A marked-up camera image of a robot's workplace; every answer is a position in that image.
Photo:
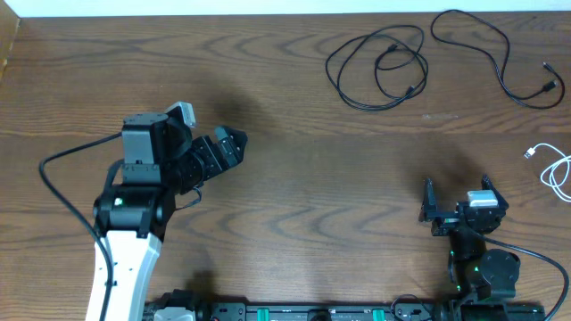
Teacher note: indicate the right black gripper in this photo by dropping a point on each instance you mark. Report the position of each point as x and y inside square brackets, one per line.
[429, 204]

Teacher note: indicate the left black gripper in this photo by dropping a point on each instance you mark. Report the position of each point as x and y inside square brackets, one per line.
[217, 162]

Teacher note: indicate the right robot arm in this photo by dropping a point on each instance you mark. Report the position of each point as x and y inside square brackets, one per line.
[485, 278]

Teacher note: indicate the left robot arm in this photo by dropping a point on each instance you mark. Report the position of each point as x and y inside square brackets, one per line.
[161, 160]

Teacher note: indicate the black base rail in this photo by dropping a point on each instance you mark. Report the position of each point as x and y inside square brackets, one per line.
[186, 305]

